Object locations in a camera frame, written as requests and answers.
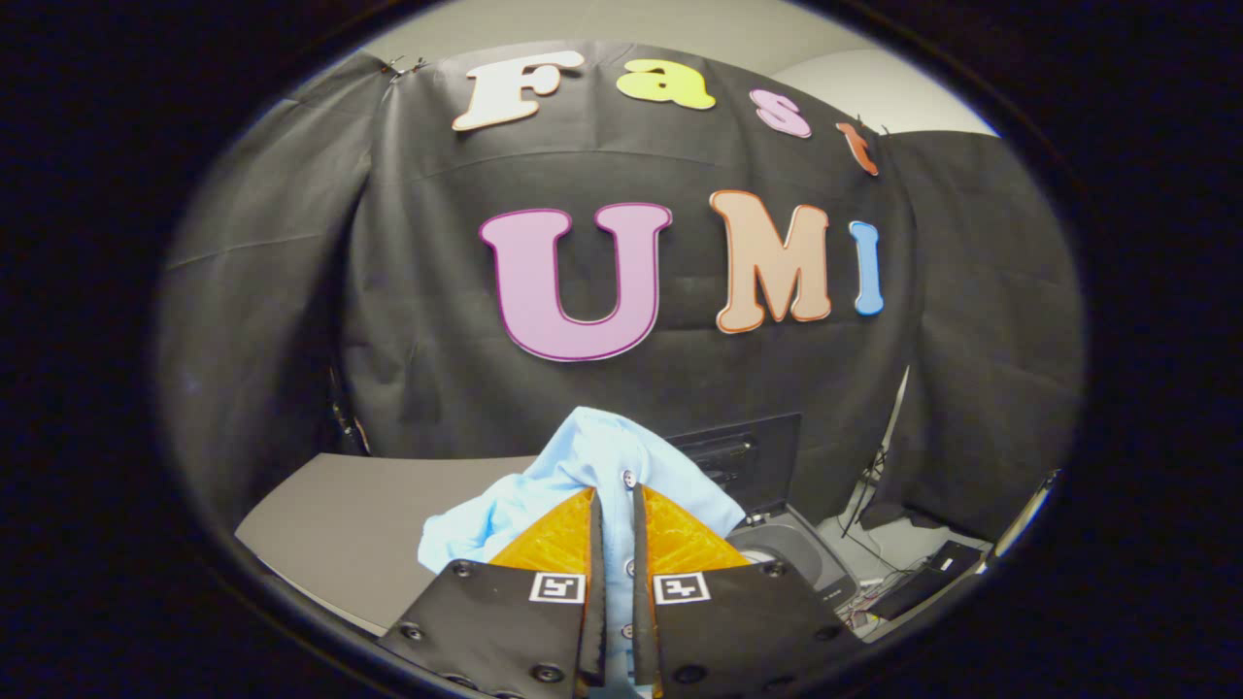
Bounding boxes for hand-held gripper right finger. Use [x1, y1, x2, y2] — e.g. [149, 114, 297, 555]
[631, 483, 865, 699]

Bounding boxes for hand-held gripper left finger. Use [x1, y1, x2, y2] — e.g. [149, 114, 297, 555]
[377, 485, 608, 699]

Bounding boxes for grey washing machine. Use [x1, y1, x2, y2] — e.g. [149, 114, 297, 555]
[726, 503, 860, 622]

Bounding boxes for light blue shirt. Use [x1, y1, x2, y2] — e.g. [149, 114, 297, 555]
[418, 406, 749, 699]

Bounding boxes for black box on floor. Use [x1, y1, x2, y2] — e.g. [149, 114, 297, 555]
[867, 541, 984, 622]

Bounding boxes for white pole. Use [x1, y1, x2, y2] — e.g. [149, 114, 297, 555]
[991, 471, 1061, 574]

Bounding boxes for floor cables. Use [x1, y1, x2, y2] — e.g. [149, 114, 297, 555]
[833, 573, 899, 634]

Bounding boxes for beige cabinet with dark frame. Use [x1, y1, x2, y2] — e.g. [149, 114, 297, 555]
[235, 452, 545, 637]

